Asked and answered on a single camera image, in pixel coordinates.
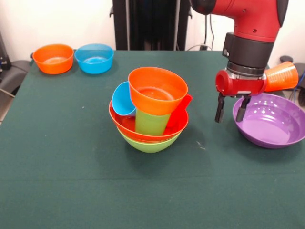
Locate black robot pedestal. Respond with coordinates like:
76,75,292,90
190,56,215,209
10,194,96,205
110,0,193,51

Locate grey chair base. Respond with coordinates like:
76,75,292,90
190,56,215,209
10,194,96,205
0,59,31,98

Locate purple bowl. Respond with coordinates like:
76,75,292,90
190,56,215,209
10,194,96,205
232,93,305,149

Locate green bowl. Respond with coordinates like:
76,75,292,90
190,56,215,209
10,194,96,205
116,126,182,154

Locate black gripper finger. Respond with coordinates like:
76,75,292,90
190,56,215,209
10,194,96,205
236,95,252,123
214,92,226,124

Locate dark green tablecloth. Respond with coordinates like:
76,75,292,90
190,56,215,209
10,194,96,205
0,49,305,229

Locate orange cup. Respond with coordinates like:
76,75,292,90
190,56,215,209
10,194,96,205
264,61,299,93

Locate dark equipment rack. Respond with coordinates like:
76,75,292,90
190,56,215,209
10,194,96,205
0,31,10,71

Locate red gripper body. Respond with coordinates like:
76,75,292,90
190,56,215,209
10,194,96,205
215,69,268,98

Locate wide orange bowl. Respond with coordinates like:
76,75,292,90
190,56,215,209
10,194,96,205
108,100,189,143

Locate red cup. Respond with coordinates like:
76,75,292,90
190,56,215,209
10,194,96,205
163,94,193,135

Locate green cup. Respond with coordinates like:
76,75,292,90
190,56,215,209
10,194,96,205
135,108,171,136

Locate small orange bowl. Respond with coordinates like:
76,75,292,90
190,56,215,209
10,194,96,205
128,67,189,117
32,43,75,75

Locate blue cup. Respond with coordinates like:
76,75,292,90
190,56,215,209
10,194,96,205
112,81,137,117

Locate blue bowl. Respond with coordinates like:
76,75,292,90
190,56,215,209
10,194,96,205
74,43,114,75

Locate black hanging cable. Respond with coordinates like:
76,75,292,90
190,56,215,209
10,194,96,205
204,13,216,51

